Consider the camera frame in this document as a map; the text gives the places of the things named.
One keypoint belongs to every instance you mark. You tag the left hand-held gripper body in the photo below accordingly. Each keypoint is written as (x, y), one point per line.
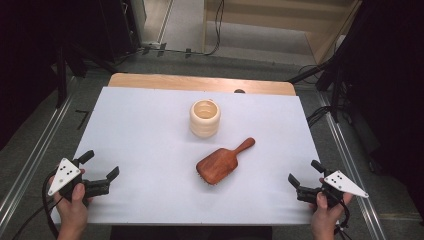
(65, 173)

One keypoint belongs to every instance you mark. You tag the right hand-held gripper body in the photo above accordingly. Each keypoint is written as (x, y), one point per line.
(343, 183)

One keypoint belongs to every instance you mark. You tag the brown wooden hairbrush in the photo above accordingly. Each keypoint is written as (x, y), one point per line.
(218, 165)

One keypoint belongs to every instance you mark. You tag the cream ribbed cup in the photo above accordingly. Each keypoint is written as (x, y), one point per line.
(205, 128)

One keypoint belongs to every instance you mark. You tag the person's right hand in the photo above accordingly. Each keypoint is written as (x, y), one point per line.
(325, 216)

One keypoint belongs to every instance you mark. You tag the person's left hand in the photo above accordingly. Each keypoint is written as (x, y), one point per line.
(71, 213)

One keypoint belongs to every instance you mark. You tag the white board sheet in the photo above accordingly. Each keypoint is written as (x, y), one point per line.
(140, 140)

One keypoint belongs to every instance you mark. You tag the black metal stand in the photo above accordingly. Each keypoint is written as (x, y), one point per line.
(61, 73)
(335, 90)

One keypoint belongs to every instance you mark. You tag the dark round table grommet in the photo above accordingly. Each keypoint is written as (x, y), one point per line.
(239, 91)

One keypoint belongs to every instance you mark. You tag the light wooden table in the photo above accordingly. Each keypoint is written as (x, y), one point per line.
(166, 81)

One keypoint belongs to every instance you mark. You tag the black cabinet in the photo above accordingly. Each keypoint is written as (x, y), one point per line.
(118, 30)

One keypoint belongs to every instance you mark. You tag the metal floor rail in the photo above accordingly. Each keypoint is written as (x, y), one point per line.
(353, 173)
(33, 160)

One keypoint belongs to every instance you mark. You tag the light wooden shelf frame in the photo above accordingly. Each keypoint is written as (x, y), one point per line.
(316, 40)

